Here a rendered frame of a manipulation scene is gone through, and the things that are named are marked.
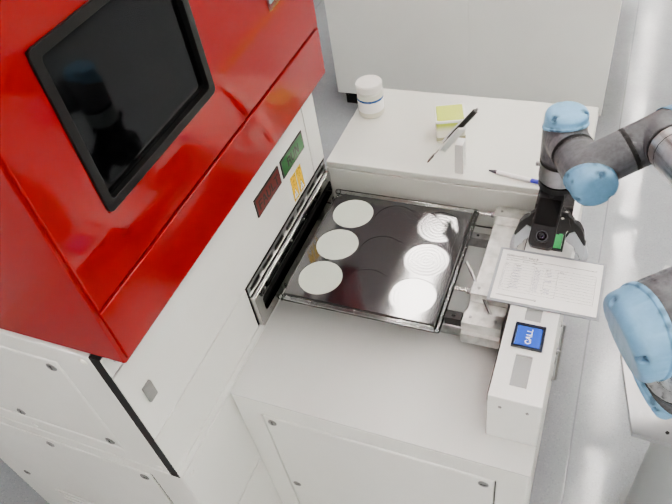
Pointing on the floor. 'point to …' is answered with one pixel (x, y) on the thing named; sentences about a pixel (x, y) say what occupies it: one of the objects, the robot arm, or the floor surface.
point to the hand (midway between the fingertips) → (546, 258)
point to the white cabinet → (373, 462)
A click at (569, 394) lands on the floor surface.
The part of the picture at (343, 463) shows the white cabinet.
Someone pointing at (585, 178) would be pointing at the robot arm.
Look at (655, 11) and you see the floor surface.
